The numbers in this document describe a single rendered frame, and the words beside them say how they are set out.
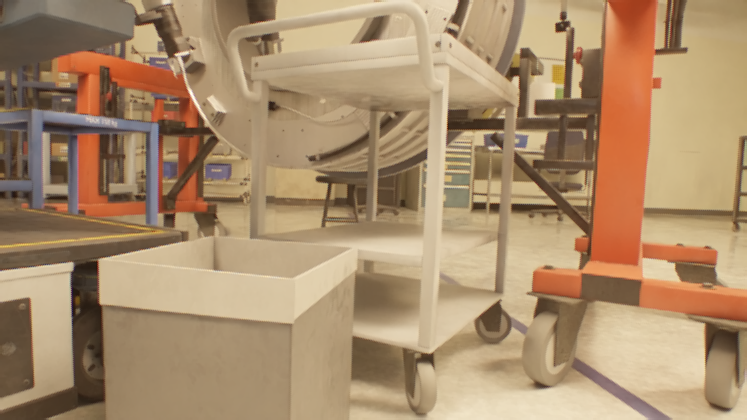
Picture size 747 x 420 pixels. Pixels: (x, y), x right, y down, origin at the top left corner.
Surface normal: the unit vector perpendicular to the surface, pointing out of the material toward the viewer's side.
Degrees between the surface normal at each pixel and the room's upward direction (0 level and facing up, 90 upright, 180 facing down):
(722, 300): 90
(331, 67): 90
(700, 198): 90
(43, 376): 90
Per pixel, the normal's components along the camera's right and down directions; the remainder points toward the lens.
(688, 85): 0.15, 0.09
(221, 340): -0.26, 0.07
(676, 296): -0.51, 0.05
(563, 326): 0.61, 0.09
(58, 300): 0.84, 0.07
